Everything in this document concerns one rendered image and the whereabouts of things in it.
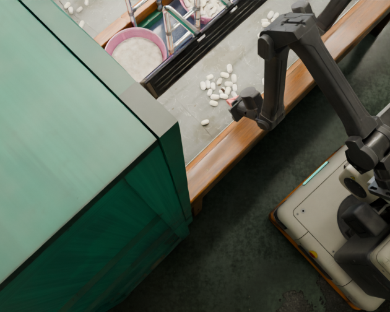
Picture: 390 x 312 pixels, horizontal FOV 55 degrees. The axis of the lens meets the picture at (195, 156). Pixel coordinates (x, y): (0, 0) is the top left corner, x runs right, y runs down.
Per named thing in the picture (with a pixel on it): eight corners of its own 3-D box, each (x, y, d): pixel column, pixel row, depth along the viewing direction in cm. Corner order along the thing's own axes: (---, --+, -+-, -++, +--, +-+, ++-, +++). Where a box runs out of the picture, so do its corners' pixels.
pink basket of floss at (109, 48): (170, 40, 169) (168, 28, 160) (166, 95, 163) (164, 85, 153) (111, 38, 170) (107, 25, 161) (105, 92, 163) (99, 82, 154)
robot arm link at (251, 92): (268, 132, 126) (285, 116, 128) (257, 106, 119) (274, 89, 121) (244, 123, 135) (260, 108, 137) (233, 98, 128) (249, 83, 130)
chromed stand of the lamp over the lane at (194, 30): (229, 69, 166) (240, 3, 122) (197, 98, 162) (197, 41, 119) (199, 42, 169) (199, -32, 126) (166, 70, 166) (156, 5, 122)
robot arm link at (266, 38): (272, 44, 90) (301, 18, 93) (254, 33, 93) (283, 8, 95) (268, 137, 127) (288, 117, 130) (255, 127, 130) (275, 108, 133)
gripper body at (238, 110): (226, 109, 138) (239, 114, 132) (246, 91, 140) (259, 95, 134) (233, 121, 142) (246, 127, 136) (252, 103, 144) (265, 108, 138)
